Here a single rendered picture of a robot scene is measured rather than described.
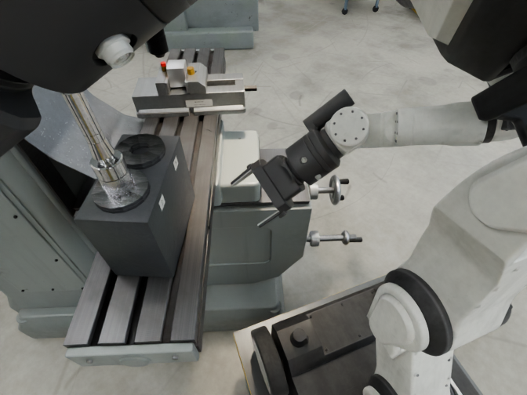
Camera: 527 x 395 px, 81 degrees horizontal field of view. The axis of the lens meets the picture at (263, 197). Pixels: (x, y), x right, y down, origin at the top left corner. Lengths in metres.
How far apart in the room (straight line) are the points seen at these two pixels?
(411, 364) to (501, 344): 1.25
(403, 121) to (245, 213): 0.62
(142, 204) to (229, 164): 0.52
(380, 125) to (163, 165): 0.41
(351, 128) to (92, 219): 0.44
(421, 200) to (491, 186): 1.91
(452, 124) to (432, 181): 1.86
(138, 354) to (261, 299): 0.88
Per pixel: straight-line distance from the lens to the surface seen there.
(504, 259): 0.40
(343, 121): 0.55
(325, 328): 1.01
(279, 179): 0.60
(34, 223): 1.17
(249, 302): 1.44
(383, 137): 0.64
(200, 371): 1.59
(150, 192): 0.55
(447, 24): 0.39
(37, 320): 1.74
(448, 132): 0.59
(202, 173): 0.83
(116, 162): 0.51
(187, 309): 0.63
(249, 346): 1.17
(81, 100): 0.46
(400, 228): 2.06
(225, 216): 1.05
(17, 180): 1.05
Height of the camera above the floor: 1.53
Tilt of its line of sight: 49 degrees down
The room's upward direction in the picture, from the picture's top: straight up
